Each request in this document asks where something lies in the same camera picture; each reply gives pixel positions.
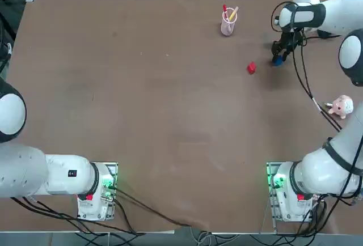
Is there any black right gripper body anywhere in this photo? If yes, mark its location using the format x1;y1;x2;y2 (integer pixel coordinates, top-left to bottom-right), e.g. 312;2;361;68
281;29;306;49

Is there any clear pink plastic cup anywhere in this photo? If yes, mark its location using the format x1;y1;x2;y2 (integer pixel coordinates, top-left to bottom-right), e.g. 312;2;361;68
220;7;239;36

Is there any yellow pen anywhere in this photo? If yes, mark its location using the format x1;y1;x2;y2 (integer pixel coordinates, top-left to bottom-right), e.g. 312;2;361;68
228;6;240;22

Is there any pink pig toy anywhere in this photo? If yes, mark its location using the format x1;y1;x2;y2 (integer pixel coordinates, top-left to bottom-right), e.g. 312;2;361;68
324;95;354;120

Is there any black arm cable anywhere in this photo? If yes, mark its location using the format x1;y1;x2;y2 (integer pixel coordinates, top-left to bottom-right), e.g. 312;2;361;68
271;1;343;132

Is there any dark base cable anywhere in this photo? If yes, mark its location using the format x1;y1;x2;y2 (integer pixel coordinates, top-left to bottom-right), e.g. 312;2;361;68
113;188;210;230

